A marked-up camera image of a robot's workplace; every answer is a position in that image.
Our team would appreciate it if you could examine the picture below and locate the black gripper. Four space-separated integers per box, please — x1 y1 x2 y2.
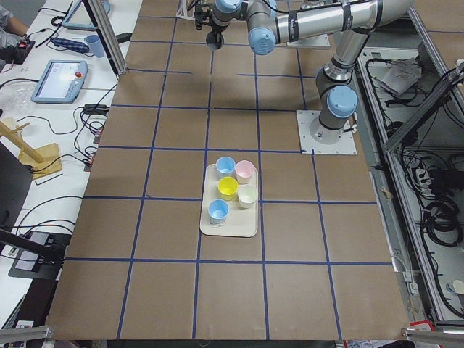
210 7 229 36

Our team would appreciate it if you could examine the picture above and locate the pale grey plastic cup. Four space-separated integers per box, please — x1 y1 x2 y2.
206 30 224 51

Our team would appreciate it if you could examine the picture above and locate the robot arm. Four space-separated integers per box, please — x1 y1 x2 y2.
194 1 413 141

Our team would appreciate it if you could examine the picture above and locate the blue cup on desk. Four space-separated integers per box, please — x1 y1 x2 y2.
85 34 105 58

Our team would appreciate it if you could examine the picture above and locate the blue plastic cup on tray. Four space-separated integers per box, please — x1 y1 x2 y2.
215 156 236 178

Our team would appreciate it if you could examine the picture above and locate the pink plastic cup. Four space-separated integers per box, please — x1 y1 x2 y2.
235 160 255 184

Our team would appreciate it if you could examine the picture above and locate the yellow plastic cup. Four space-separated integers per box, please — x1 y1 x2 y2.
217 177 239 201

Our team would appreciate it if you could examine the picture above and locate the pale green plastic cup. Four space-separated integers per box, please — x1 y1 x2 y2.
237 184 258 209

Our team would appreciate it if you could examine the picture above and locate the light blue cup front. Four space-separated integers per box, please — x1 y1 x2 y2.
208 199 229 224

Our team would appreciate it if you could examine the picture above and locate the wooden cup stand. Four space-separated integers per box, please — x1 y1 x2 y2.
1 121 62 181

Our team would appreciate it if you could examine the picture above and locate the teach pendant far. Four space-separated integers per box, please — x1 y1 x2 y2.
62 1 96 31

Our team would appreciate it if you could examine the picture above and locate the teach pendant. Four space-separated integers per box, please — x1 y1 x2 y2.
30 60 88 104
62 1 96 31

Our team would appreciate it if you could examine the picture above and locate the black power adapter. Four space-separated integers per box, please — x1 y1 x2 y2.
83 104 109 116

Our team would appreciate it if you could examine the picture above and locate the blue plaid folded umbrella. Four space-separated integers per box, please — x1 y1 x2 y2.
50 37 90 54

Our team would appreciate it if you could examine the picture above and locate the teach pendant near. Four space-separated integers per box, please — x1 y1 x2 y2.
30 60 88 104

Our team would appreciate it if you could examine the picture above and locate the cream plastic tray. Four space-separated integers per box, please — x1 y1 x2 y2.
199 164 258 237

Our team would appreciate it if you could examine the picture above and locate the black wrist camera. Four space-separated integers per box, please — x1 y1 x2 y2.
194 2 211 30

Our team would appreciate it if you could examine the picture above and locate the white wire cup rack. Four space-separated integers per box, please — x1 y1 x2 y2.
175 0 194 21

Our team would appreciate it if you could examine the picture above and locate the aluminium frame post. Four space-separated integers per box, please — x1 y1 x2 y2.
83 0 127 76

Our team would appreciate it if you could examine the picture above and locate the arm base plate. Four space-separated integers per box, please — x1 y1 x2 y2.
296 110 357 155

